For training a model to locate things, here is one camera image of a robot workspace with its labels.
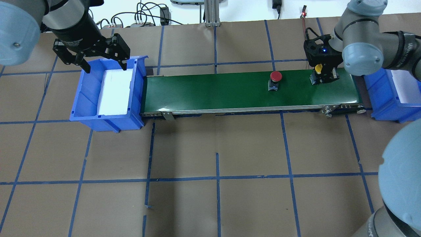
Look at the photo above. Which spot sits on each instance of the right blue plastic bin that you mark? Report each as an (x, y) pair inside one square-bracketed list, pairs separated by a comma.
[(385, 101)]

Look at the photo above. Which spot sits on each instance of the red push button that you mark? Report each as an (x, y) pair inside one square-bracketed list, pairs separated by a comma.
[(274, 80)]

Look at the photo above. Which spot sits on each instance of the left blue plastic bin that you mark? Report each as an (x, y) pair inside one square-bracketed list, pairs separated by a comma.
[(84, 109)]

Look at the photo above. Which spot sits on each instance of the left white foam pad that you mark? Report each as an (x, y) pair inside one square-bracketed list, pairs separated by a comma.
[(115, 92)]

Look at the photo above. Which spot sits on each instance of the blue plastic bin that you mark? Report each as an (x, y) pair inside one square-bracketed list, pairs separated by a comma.
[(84, 109), (385, 101)]

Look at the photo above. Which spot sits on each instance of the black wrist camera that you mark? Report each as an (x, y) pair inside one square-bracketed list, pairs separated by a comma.
[(318, 47)]

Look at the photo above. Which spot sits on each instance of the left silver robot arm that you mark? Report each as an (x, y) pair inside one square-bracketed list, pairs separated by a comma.
[(21, 22)]

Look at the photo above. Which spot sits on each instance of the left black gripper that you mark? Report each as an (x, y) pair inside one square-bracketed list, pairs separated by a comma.
[(78, 32)]

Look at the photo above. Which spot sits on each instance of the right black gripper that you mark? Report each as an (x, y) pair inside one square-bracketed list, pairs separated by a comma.
[(333, 58)]

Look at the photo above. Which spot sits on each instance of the yellow push button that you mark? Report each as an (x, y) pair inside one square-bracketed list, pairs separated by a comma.
[(318, 69)]

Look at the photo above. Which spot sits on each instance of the green conveyor belt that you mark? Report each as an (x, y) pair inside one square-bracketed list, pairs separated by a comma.
[(248, 92)]

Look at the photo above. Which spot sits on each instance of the white foam pad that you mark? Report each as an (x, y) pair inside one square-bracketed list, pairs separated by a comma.
[(115, 92), (407, 87)]

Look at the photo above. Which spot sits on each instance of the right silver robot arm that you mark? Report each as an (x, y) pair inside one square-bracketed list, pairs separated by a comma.
[(390, 65)]

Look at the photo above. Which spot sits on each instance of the aluminium frame post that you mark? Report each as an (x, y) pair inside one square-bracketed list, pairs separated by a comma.
[(212, 18)]

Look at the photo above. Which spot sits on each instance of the black power adapter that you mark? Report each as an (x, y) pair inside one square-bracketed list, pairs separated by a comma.
[(165, 18)]

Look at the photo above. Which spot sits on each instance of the right white foam pad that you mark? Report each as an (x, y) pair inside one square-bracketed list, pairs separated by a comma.
[(407, 87)]

